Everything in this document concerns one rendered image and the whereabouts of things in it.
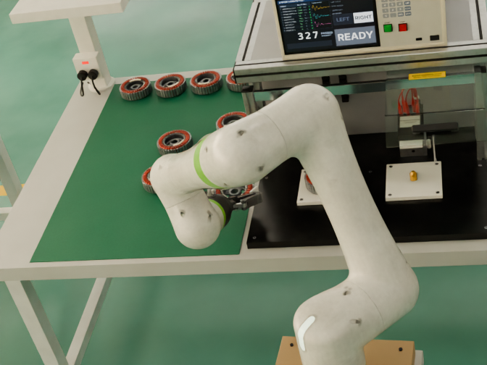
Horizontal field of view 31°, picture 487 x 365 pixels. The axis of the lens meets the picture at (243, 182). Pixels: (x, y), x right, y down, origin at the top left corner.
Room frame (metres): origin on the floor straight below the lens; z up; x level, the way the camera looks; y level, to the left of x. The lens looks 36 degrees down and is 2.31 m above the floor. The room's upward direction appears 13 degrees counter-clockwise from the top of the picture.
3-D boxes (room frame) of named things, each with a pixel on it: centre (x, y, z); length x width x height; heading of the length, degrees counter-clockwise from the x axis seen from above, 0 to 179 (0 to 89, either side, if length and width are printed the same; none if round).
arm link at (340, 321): (1.26, -0.11, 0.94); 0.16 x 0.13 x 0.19; 118
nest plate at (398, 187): (1.90, -0.45, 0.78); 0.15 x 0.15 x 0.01; 74
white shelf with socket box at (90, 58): (2.75, 0.36, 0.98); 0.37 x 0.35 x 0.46; 74
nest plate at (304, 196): (1.97, -0.22, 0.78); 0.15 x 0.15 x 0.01; 74
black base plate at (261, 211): (1.95, -0.34, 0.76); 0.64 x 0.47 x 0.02; 74
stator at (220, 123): (2.40, -0.01, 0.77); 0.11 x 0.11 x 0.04
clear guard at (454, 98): (1.89, -0.52, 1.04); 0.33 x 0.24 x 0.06; 164
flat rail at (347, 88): (2.03, -0.37, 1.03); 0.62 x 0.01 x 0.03; 74
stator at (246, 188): (1.95, 0.03, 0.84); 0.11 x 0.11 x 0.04
